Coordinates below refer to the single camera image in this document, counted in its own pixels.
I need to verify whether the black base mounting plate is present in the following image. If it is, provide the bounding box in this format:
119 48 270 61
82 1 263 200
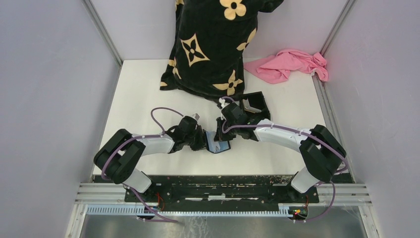
140 175 319 212

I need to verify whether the white slotted cable duct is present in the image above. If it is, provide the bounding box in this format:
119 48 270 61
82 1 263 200
86 204 293 218

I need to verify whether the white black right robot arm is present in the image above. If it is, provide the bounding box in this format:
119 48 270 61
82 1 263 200
218 97 348 202

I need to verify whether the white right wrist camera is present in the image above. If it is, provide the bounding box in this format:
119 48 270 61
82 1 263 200
217 99 230 110

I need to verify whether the black plastic bin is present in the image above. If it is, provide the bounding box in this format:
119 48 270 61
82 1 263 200
239 91 271 119

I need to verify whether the pink cloth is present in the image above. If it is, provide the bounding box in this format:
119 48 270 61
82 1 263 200
244 49 329 84

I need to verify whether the stack of cards in bin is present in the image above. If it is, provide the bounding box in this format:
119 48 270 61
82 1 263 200
242 99 262 114

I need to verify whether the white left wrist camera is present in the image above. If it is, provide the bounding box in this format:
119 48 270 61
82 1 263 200
191 114 200 121

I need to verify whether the black floral blanket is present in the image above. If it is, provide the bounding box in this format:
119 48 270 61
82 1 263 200
160 0 281 102

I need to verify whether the black leather card holder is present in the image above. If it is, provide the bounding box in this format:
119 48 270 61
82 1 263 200
205 131 231 154

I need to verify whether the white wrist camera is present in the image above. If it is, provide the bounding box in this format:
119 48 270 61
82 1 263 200
217 99 230 110
191 114 200 121

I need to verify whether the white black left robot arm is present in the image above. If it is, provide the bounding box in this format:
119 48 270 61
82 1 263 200
93 116 207 202

